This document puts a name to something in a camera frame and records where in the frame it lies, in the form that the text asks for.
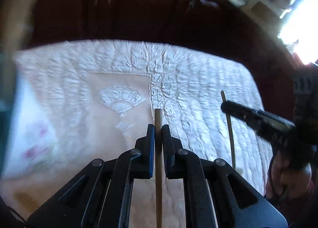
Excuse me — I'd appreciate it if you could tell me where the thin bamboo chopstick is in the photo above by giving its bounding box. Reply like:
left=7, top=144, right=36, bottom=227
left=220, top=90, right=237, bottom=170

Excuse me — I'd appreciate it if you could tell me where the brown wooden chopstick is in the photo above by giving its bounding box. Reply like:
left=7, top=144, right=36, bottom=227
left=154, top=108, right=163, bottom=228

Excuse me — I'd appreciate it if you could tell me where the person's right hand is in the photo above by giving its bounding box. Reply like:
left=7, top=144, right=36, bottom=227
left=265, top=151, right=313, bottom=201

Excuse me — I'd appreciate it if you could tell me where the white floral cup blue rim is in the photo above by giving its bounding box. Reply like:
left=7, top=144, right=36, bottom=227
left=0, top=51, right=60, bottom=181

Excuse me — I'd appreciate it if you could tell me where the white quilted tablecloth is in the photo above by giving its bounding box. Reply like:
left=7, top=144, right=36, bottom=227
left=1, top=40, right=272, bottom=227

